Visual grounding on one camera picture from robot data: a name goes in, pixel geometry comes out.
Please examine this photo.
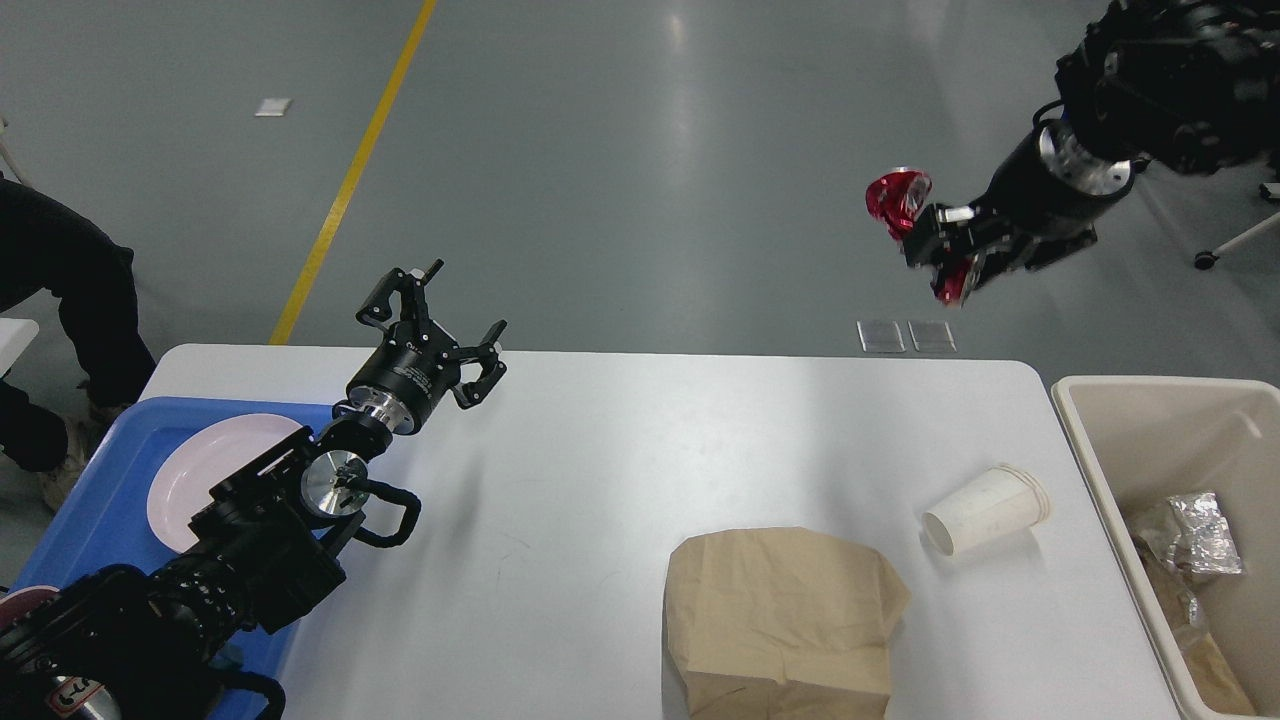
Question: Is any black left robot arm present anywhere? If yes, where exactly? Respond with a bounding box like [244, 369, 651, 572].
[3, 261, 507, 719]

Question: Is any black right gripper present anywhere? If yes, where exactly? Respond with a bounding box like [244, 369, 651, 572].
[902, 120, 1137, 293]

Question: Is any pink plastic plate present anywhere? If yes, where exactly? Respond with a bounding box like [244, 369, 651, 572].
[146, 413, 301, 553]

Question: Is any foil ball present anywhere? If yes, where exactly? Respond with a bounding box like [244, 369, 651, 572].
[1126, 492, 1245, 580]

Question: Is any white tissue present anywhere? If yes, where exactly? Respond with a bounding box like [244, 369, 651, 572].
[922, 464, 1052, 556]

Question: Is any clear floor plate right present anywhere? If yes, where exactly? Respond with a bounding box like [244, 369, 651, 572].
[908, 322, 957, 354]

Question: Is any pink mug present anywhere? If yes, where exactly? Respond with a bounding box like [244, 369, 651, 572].
[0, 585, 59, 630]

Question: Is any crushed red can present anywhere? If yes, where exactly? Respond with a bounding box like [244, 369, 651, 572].
[865, 167, 969, 307]

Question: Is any blue plastic tray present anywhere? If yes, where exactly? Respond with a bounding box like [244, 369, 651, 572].
[3, 397, 361, 719]

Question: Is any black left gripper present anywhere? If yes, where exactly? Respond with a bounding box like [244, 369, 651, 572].
[333, 258, 508, 436]

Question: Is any clear floor plate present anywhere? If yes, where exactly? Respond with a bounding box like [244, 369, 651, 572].
[856, 320, 906, 354]
[908, 322, 957, 354]

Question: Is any brown paper bag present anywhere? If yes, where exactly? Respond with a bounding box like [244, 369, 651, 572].
[663, 527, 911, 719]

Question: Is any person in black trousers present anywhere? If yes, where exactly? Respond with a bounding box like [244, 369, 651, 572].
[1, 179, 157, 512]

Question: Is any brown paper in bin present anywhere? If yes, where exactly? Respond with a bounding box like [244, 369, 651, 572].
[1180, 633, 1257, 716]

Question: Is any beige plastic bin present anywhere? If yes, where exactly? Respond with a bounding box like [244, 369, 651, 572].
[1052, 375, 1279, 719]

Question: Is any clear floor plate left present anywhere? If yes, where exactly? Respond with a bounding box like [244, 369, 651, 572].
[856, 320, 906, 354]

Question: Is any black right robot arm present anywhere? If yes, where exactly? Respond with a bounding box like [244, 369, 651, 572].
[867, 1, 1277, 306]

